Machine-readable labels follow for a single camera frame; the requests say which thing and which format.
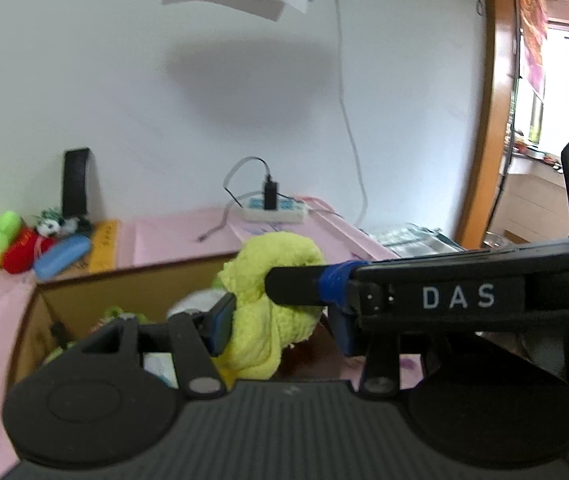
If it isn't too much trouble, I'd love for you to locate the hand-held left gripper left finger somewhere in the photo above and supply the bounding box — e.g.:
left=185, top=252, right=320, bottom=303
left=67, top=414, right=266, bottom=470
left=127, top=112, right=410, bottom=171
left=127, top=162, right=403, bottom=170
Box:
left=71, top=292, right=238, bottom=402

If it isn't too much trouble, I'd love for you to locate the red plush toy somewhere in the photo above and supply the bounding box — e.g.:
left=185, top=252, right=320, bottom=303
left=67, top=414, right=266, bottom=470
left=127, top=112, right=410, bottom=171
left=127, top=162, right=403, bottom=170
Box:
left=3, top=227, right=58, bottom=275

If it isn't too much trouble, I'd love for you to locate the black charger cable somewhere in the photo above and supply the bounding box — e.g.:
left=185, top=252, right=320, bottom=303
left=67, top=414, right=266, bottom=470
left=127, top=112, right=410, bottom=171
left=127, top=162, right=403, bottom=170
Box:
left=196, top=157, right=271, bottom=244

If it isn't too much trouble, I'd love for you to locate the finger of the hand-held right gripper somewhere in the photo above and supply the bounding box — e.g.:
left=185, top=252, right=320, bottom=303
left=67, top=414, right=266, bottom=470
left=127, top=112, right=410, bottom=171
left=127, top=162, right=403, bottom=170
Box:
left=264, top=260, right=361, bottom=308

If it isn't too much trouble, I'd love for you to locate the yellow flat box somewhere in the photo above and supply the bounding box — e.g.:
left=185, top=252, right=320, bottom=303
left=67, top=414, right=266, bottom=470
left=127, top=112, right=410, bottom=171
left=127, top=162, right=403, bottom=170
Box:
left=81, top=218, right=122, bottom=274

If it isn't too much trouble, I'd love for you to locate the glass window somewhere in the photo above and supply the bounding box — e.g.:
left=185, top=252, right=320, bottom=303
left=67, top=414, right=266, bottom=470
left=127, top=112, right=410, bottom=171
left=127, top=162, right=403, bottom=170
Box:
left=511, top=0, right=569, bottom=172

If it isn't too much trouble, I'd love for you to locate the black charger plug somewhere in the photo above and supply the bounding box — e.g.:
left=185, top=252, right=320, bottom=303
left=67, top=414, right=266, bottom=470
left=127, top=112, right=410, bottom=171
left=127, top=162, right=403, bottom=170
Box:
left=263, top=174, right=280, bottom=211

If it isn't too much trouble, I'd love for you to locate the brown cardboard box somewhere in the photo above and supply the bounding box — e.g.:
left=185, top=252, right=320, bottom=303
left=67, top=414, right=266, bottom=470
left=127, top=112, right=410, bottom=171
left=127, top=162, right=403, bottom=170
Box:
left=6, top=252, right=346, bottom=397

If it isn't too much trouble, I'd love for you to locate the yellow fluffy towel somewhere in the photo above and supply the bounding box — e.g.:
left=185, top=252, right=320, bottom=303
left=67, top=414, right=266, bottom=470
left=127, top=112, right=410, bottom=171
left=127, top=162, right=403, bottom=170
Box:
left=216, top=232, right=328, bottom=382

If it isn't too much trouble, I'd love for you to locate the striped bedding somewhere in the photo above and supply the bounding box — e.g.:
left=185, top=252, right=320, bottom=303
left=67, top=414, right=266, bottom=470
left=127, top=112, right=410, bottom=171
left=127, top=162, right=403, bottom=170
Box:
left=363, top=222, right=466, bottom=262

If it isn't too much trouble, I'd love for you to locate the wooden door frame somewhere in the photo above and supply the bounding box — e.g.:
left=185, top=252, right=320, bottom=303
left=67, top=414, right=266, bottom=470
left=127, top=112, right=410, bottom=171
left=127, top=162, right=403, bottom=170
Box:
left=453, top=0, right=569, bottom=252

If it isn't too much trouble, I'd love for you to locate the pink hanging cloth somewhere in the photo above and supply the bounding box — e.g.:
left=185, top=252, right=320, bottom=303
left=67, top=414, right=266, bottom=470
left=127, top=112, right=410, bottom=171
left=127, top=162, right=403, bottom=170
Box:
left=516, top=0, right=551, bottom=102

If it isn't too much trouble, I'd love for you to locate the green cloth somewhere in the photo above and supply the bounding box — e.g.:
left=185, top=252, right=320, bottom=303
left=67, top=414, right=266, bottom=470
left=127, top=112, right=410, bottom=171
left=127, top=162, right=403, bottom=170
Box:
left=98, top=306, right=151, bottom=327

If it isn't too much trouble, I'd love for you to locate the pink printed tablecloth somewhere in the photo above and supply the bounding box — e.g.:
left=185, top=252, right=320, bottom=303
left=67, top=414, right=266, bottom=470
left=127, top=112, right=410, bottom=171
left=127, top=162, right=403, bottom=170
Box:
left=0, top=197, right=425, bottom=480

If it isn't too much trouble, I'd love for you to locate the white towel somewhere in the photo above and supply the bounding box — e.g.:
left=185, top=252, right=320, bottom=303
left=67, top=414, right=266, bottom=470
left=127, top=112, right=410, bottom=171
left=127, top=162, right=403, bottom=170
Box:
left=166, top=289, right=226, bottom=320

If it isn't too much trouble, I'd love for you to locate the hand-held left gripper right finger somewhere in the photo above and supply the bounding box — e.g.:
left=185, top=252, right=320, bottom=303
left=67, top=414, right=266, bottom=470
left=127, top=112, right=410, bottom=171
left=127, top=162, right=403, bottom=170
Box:
left=329, top=306, right=527, bottom=395

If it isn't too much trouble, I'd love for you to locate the black phone stand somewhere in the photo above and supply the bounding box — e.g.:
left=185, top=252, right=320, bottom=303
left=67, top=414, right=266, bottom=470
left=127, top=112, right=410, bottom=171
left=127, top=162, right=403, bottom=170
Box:
left=61, top=148, right=92, bottom=221

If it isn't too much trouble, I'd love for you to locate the panda plush toy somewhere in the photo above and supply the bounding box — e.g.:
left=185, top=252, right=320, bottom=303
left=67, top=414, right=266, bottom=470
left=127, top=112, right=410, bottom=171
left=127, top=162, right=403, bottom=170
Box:
left=34, top=208, right=93, bottom=239

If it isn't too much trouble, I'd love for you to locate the white wall cable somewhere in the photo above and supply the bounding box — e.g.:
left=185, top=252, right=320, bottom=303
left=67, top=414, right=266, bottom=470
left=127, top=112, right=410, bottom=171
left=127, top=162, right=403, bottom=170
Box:
left=333, top=0, right=370, bottom=229

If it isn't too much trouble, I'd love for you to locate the white power strip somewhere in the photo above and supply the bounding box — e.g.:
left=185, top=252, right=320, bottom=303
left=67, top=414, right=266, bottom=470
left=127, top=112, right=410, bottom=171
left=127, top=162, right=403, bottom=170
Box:
left=241, top=197, right=310, bottom=224

